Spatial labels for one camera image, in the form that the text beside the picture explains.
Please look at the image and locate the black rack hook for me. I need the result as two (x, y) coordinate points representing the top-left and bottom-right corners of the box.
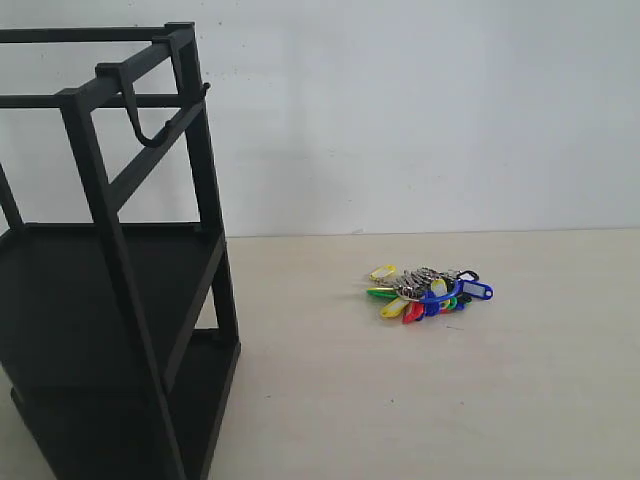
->
(95, 63), (173, 148)
(151, 35), (210, 104)

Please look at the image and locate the key ring with colourful tags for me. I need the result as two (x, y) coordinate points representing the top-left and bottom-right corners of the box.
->
(366, 264), (494, 325)

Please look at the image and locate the black rear rack hook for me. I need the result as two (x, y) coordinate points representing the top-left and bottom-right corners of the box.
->
(151, 35), (210, 104)

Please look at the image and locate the black front rack hook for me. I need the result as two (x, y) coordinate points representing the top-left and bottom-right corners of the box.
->
(95, 63), (173, 148)

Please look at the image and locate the black metal shelf rack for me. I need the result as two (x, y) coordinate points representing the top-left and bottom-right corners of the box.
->
(1, 22), (241, 479)

